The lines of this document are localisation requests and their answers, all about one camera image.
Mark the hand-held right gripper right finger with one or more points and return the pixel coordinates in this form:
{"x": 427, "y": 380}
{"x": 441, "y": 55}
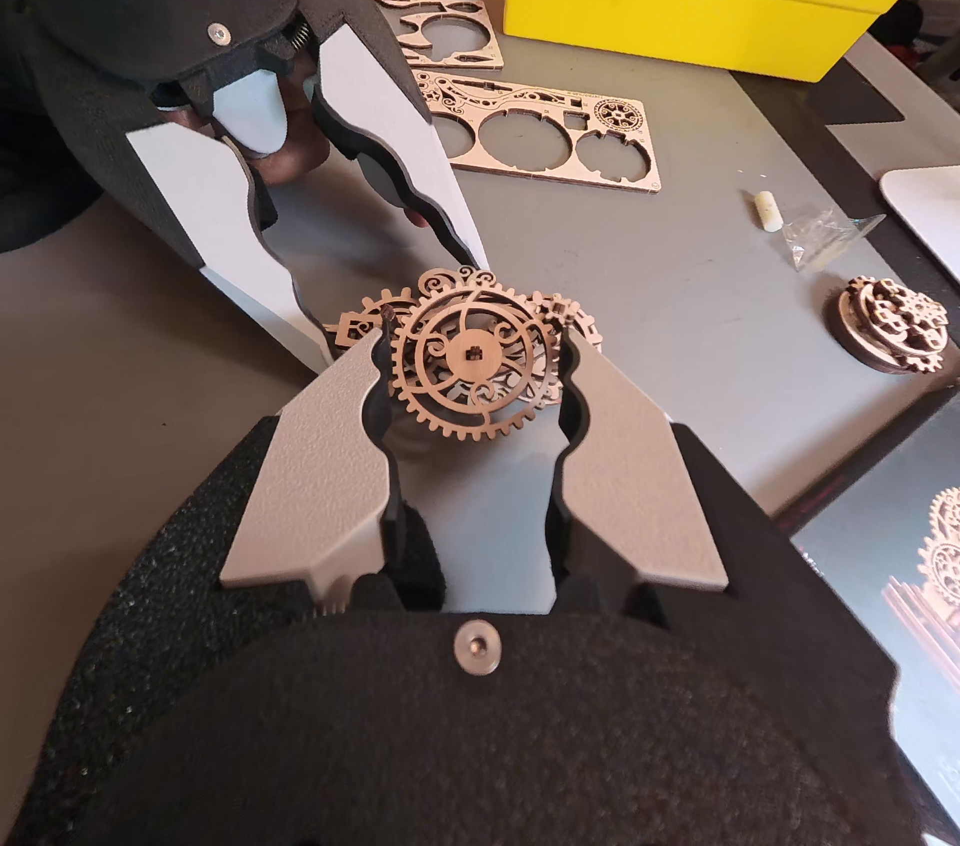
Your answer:
{"x": 637, "y": 486}

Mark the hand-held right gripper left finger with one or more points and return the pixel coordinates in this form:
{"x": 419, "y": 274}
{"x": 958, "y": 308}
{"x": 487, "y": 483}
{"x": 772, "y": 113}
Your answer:
{"x": 315, "y": 486}

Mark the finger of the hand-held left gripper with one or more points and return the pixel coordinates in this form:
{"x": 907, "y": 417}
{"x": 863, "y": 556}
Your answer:
{"x": 390, "y": 125}
{"x": 217, "y": 208}

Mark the wooden clock model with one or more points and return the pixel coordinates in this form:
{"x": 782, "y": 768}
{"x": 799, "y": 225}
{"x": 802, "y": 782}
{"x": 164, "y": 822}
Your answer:
{"x": 352, "y": 328}

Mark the large wooden gear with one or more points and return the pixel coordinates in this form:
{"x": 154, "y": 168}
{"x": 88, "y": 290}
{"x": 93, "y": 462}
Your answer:
{"x": 454, "y": 362}

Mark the short wooden part sheet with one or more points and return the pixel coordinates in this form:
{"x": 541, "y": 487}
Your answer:
{"x": 487, "y": 59}

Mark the long wooden part sheet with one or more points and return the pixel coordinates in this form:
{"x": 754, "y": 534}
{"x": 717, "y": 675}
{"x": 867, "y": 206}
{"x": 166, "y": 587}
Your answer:
{"x": 575, "y": 170}

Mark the black model kit box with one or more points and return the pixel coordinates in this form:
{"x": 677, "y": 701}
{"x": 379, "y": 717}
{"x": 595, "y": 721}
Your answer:
{"x": 885, "y": 598}

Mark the small round wooden gear model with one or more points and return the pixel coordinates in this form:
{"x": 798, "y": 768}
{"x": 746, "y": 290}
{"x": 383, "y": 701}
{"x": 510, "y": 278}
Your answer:
{"x": 889, "y": 328}

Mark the clear plastic bag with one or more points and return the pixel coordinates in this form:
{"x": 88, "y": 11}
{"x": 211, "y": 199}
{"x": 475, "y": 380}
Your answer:
{"x": 817, "y": 245}

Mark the white wax stick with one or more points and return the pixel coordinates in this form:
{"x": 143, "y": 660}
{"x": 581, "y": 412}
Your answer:
{"x": 767, "y": 209}

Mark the white rounded pad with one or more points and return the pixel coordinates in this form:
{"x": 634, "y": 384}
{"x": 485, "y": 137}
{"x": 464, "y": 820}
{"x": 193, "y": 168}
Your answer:
{"x": 926, "y": 215}

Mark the dark chair legs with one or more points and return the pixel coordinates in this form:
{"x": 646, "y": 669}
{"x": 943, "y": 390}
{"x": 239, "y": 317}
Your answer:
{"x": 930, "y": 13}

